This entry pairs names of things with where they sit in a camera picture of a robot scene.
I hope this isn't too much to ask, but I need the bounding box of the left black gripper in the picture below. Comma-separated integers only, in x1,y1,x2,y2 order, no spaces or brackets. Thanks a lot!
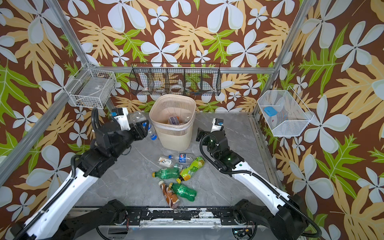
110,117,149,159

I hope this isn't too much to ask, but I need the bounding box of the pepsi bottle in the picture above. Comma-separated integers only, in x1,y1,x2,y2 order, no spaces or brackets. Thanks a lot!
128,112,157,141
168,153,196,164

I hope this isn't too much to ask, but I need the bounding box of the dark green label water bottle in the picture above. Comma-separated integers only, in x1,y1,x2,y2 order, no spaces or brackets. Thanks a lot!
182,113,193,124

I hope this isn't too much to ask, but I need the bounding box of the clear bottle blue cap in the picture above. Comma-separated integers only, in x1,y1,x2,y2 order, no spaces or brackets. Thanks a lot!
169,115,180,125

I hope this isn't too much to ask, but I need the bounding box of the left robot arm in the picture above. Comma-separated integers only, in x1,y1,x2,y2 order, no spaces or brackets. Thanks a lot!
11,108,150,240

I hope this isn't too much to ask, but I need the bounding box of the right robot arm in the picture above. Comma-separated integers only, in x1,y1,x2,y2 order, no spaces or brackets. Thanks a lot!
196,129,322,240

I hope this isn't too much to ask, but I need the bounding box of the beige plastic waste bin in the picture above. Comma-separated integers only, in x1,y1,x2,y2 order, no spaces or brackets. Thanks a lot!
149,94,197,152

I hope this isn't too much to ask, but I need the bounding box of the white label small bottle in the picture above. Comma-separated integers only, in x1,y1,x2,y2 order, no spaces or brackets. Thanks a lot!
158,157,183,171

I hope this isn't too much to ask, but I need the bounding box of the lime green label bottle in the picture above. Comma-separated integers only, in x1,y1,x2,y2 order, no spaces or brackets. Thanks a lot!
176,157,205,184

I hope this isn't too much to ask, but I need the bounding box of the green soda bottle upper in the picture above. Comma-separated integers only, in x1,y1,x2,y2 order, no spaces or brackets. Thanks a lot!
152,167,180,180

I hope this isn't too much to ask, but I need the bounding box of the green soda bottle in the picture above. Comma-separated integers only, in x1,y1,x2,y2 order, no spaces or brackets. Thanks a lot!
169,183,197,202
152,167,180,180

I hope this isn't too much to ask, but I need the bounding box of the green soda bottle lower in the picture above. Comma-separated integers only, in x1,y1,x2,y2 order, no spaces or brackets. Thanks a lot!
169,183,197,202

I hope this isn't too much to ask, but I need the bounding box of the blue object in basket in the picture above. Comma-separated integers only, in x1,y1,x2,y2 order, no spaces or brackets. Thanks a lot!
264,106,278,117

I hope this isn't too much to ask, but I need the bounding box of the brown tea bottle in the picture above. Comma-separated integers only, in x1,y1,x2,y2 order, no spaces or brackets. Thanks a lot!
159,181,181,210

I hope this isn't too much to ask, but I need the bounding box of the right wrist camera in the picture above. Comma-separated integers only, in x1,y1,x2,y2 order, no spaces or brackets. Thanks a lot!
211,118,224,133

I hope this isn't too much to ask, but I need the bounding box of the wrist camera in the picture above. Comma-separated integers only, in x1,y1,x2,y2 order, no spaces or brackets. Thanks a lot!
111,108,131,131
211,118,224,133

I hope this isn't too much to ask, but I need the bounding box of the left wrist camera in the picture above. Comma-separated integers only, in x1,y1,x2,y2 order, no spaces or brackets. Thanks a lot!
111,108,131,131

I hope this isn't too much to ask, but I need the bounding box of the white wire basket left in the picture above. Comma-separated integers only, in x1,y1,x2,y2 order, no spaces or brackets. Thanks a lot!
65,64,117,109

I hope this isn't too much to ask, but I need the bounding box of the white wire basket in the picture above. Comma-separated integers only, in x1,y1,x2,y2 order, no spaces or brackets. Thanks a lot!
65,64,117,109
258,87,315,138

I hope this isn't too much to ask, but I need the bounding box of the black wire wall basket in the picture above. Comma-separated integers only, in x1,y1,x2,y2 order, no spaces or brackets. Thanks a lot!
128,63,222,97

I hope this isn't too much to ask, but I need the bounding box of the white wire basket right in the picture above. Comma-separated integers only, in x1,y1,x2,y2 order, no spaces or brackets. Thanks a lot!
258,87,315,138

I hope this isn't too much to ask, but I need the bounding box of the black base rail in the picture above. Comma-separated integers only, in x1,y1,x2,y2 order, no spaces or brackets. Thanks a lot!
98,205,262,229

